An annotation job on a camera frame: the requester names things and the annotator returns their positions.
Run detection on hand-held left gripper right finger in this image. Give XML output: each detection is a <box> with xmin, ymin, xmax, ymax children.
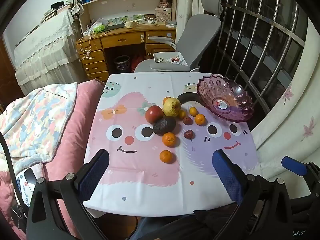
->
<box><xmin>212</xmin><ymin>149</ymin><xmax>293</xmax><ymax>240</ymax></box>

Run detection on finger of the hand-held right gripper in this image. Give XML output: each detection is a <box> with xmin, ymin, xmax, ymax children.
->
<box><xmin>281</xmin><ymin>156</ymin><xmax>320</xmax><ymax>180</ymax></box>

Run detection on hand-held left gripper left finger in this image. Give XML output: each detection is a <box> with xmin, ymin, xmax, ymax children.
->
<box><xmin>26</xmin><ymin>149</ymin><xmax>110</xmax><ymax>240</ymax></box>

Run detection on purple glass fruit bowl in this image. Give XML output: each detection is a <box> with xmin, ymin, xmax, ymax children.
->
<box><xmin>196</xmin><ymin>74</ymin><xmax>254</xmax><ymax>123</ymax></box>

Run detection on dark avocado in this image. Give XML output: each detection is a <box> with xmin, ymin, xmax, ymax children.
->
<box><xmin>152</xmin><ymin>117</ymin><xmax>177</xmax><ymax>135</ymax></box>

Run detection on red apple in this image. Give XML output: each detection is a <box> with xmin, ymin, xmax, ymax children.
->
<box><xmin>145</xmin><ymin>105</ymin><xmax>165</xmax><ymax>125</ymax></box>

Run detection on yellow pear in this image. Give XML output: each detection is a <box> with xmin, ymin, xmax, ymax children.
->
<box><xmin>163</xmin><ymin>97</ymin><xmax>182</xmax><ymax>117</ymax></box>

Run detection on white leaf print curtain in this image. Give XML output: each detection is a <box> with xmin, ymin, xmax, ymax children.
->
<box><xmin>250</xmin><ymin>17</ymin><xmax>320</xmax><ymax>180</ymax></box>

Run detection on cartoon printed tablecloth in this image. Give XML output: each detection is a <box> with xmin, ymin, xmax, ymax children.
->
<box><xmin>82</xmin><ymin>72</ymin><xmax>260</xmax><ymax>217</ymax></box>

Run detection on floral fleece blanket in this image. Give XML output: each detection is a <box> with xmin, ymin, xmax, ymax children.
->
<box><xmin>0</xmin><ymin>82</ymin><xmax>78</xmax><ymax>178</ymax></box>

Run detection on dark overripe banana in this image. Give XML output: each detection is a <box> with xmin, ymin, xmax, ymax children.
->
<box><xmin>178</xmin><ymin>92</ymin><xmax>200</xmax><ymax>105</ymax></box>

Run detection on dark trash bin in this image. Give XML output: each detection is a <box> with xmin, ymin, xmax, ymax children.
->
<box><xmin>114</xmin><ymin>56</ymin><xmax>131</xmax><ymax>72</ymax></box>

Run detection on white lace cover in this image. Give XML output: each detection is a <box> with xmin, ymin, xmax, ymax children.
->
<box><xmin>14</xmin><ymin>9</ymin><xmax>83</xmax><ymax>93</ymax></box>

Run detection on white plastic tray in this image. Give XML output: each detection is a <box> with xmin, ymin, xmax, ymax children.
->
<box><xmin>153</xmin><ymin>51</ymin><xmax>187</xmax><ymax>65</ymax></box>

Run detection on wooden desk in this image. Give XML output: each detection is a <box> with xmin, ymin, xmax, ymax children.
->
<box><xmin>76</xmin><ymin>24</ymin><xmax>178</xmax><ymax>82</ymax></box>

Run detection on metal window bars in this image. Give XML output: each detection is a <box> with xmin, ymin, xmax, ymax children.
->
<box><xmin>217</xmin><ymin>0</ymin><xmax>308</xmax><ymax>110</ymax></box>

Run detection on grey office chair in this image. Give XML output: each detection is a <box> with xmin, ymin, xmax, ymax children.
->
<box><xmin>134</xmin><ymin>0</ymin><xmax>224</xmax><ymax>73</ymax></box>

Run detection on green tissue pack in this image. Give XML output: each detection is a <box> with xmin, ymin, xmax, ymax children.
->
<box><xmin>89</xmin><ymin>21</ymin><xmax>105</xmax><ymax>33</ymax></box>

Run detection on stack of books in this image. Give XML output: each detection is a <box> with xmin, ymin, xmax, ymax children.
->
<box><xmin>40</xmin><ymin>4</ymin><xmax>72</xmax><ymax>23</ymax></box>

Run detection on wooden bookshelf hutch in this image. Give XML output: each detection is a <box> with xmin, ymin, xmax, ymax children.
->
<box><xmin>74</xmin><ymin>0</ymin><xmax>178</xmax><ymax>34</ymax></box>

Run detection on patterned cardboard box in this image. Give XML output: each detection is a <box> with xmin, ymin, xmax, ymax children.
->
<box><xmin>155</xmin><ymin>7</ymin><xmax>172</xmax><ymax>22</ymax></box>

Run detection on white sheer curtain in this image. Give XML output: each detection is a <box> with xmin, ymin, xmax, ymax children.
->
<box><xmin>176</xmin><ymin>0</ymin><xmax>205</xmax><ymax>48</ymax></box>

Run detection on black cable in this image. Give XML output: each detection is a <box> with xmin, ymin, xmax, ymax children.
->
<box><xmin>0</xmin><ymin>130</ymin><xmax>28</xmax><ymax>205</ymax></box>

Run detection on white charging cable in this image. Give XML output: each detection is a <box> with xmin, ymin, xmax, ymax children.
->
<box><xmin>79</xmin><ymin>34</ymin><xmax>93</xmax><ymax>60</ymax></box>

